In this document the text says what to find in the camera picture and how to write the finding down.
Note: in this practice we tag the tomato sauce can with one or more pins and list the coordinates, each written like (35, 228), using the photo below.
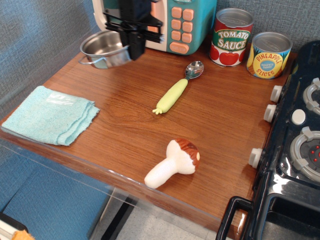
(231, 33)

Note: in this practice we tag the pineapple slices can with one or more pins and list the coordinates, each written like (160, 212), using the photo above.
(268, 56)

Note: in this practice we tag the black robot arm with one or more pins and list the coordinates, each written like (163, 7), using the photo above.
(133, 21)

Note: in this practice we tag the toy mushroom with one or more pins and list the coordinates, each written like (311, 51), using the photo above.
(182, 157)

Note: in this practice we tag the black toy stove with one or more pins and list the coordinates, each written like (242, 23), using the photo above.
(286, 189)

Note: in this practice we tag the orange furry object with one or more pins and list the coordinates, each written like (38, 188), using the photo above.
(11, 229)

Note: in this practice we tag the green handled metal spoon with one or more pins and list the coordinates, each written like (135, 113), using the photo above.
(192, 71)

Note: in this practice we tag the stainless steel pot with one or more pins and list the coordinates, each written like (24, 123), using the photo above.
(104, 50)

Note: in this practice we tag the light blue folded cloth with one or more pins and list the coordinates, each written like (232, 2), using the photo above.
(51, 117)

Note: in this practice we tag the teal toy microwave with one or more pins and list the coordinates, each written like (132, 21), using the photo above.
(185, 23)

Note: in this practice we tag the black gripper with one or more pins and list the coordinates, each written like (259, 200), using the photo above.
(133, 20)

